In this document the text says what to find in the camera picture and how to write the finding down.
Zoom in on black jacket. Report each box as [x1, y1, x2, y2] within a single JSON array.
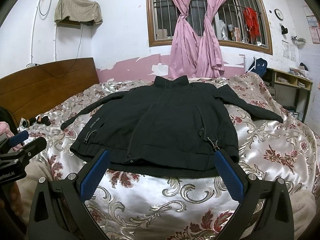
[[70, 76, 282, 178]]

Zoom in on person left hand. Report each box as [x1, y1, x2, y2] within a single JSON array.
[[0, 121, 22, 152]]

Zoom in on small dark items on bed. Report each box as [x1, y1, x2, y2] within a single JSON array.
[[22, 115, 51, 128]]

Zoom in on wooden headboard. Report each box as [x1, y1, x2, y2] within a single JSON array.
[[1, 57, 99, 126]]

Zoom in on floral satin bedspread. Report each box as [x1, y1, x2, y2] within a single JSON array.
[[18, 74, 319, 239]]

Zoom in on wooden desk shelf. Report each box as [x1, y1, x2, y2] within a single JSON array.
[[263, 68, 313, 122]]

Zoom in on beige cloth covered shelf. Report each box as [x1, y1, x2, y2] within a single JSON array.
[[54, 0, 103, 25]]

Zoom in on navy blue backpack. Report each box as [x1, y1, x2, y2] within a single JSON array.
[[248, 58, 267, 77]]

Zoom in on pink right curtain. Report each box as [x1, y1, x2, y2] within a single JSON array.
[[195, 0, 227, 78]]

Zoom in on pink curtain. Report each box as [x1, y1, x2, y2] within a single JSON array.
[[169, 0, 200, 79], [195, 0, 227, 78]]

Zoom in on pink left curtain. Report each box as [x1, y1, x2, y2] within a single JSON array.
[[169, 0, 200, 79]]

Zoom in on wooden framed barred window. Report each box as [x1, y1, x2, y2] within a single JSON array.
[[145, 0, 274, 55]]

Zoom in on red hanging garment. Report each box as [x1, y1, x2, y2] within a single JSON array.
[[244, 7, 260, 40]]

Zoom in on wall posters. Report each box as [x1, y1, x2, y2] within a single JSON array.
[[303, 6, 319, 44]]

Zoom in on round wall clock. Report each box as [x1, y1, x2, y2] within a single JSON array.
[[274, 8, 284, 21]]

